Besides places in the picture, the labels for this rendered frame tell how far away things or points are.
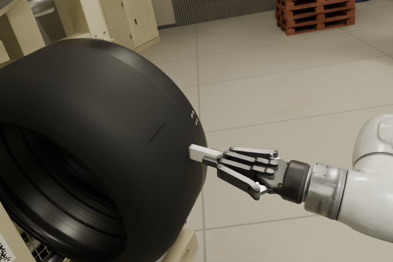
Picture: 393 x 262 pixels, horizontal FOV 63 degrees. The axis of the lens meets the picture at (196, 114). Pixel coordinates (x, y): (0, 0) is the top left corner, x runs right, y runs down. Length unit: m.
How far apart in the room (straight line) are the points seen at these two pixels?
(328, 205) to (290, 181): 0.07
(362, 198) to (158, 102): 0.41
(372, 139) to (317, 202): 0.18
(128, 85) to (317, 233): 1.71
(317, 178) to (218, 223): 1.68
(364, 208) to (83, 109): 0.49
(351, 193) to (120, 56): 0.52
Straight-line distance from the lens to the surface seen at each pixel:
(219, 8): 7.71
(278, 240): 2.12
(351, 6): 6.03
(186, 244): 1.01
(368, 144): 0.68
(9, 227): 0.68
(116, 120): 0.60
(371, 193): 0.58
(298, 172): 0.59
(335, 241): 2.14
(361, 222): 0.59
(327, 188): 0.58
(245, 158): 0.64
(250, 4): 7.78
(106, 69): 0.68
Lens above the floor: 1.62
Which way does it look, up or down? 28 degrees down
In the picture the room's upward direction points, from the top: 11 degrees counter-clockwise
